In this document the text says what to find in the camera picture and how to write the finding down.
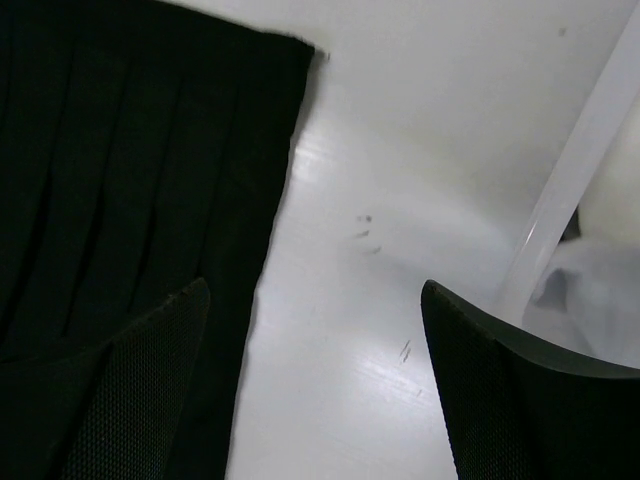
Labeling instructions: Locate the black pleated skirt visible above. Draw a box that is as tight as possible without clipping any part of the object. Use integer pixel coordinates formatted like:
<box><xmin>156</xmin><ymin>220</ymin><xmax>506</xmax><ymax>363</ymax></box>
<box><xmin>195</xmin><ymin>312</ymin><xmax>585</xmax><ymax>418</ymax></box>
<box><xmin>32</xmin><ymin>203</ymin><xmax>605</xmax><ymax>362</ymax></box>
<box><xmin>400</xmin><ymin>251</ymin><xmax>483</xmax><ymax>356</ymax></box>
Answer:
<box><xmin>1</xmin><ymin>1</ymin><xmax>316</xmax><ymax>479</ymax></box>

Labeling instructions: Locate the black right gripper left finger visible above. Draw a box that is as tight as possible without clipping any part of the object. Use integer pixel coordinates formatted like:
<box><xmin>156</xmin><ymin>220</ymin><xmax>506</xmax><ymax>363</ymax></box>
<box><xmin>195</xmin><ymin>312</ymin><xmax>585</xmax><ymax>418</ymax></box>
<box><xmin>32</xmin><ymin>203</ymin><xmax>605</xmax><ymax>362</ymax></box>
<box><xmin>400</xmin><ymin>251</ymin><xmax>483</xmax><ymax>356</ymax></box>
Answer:
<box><xmin>1</xmin><ymin>279</ymin><xmax>210</xmax><ymax>479</ymax></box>

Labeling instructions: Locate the white crumpled skirt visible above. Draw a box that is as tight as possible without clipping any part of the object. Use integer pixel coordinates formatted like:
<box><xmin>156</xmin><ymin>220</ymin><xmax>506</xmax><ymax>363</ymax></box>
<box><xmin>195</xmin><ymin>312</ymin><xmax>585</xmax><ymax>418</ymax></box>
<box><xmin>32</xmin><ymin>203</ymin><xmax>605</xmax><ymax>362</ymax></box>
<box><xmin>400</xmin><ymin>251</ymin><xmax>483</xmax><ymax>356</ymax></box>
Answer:
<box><xmin>531</xmin><ymin>147</ymin><xmax>639</xmax><ymax>368</ymax></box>

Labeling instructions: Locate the white plastic basket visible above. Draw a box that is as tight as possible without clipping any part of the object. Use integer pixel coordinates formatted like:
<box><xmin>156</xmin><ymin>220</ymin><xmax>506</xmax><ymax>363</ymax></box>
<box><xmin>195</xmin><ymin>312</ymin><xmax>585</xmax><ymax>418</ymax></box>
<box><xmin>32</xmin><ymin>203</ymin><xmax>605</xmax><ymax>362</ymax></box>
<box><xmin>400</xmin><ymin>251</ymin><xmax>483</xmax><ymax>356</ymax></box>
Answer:
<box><xmin>494</xmin><ymin>8</ymin><xmax>639</xmax><ymax>328</ymax></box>

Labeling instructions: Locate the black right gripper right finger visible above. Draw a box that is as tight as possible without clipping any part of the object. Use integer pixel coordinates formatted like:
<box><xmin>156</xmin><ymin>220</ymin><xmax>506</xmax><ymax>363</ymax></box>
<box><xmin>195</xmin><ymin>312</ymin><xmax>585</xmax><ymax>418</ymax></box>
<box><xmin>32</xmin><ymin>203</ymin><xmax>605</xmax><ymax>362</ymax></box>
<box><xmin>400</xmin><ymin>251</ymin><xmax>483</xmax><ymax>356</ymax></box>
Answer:
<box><xmin>421</xmin><ymin>280</ymin><xmax>639</xmax><ymax>479</ymax></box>

